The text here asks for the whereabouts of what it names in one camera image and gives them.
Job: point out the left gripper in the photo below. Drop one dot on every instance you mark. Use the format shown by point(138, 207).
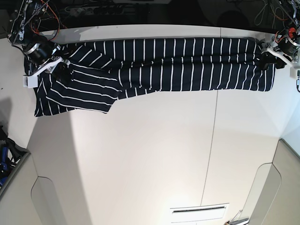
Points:
point(281, 50)

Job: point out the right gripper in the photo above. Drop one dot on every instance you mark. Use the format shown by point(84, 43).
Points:
point(59, 68)

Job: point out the navy white striped T-shirt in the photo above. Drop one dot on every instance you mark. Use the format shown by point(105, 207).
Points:
point(106, 71)

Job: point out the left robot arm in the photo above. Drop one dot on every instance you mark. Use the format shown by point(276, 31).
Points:
point(291, 19)

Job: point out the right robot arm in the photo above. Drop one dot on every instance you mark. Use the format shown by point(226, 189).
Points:
point(41, 53)

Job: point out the black round stool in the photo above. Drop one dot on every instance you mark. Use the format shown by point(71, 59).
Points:
point(233, 19)

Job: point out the white power strip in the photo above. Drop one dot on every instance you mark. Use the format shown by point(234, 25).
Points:
point(93, 10)

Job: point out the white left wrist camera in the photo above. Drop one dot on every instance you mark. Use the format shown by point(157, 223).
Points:
point(294, 70)

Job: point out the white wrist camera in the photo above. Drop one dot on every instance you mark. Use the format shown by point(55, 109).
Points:
point(294, 70)
point(30, 81)

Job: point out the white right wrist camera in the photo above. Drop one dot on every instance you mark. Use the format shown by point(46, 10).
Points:
point(30, 81)

